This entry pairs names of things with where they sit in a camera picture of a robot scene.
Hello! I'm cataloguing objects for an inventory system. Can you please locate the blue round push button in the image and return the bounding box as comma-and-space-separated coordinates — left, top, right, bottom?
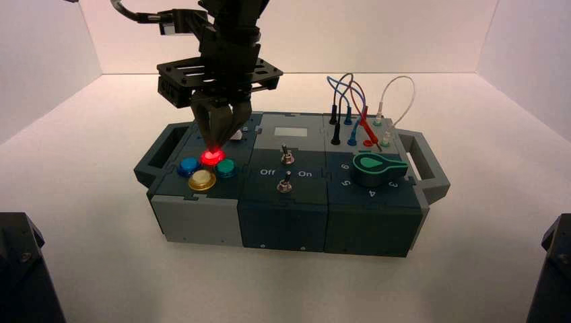
176, 157, 203, 178

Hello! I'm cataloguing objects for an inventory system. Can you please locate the black left robot arm base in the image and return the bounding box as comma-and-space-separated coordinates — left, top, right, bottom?
0, 212, 67, 323

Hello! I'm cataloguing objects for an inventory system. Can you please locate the white jumper cable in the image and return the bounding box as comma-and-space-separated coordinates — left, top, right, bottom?
374, 75, 416, 148

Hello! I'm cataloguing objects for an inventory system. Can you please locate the green rotary pointer knob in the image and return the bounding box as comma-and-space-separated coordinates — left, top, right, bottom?
351, 153, 409, 188

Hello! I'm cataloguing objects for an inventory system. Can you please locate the green round push button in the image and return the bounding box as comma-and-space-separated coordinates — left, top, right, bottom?
215, 158, 237, 179

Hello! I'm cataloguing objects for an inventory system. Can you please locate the red jumper cable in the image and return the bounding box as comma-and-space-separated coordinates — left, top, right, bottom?
349, 81, 382, 150

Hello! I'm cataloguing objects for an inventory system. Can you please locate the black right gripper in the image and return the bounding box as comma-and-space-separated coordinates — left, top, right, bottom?
156, 38, 285, 151

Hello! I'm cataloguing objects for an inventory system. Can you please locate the modular grey teal task box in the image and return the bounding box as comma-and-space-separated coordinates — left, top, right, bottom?
135, 110, 451, 258

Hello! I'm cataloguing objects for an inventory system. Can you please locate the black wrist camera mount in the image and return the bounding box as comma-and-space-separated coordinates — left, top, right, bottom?
158, 7, 216, 39

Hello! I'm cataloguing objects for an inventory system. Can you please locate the black right robot arm base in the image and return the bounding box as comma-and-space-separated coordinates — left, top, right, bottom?
526, 213, 571, 323

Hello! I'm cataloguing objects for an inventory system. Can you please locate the blue jumper cable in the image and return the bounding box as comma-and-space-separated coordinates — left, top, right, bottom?
327, 75, 368, 147

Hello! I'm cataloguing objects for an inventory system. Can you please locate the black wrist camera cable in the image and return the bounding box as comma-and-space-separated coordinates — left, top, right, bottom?
108, 0, 162, 24

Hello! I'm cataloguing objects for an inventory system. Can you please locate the red round push button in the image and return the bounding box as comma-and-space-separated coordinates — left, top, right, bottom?
200, 149, 226, 167

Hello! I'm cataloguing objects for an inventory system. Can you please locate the black jumper cable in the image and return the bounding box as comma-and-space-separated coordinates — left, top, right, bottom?
329, 73, 356, 147

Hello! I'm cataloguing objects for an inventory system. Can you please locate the yellow round push button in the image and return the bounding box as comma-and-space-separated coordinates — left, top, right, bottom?
187, 170, 217, 192

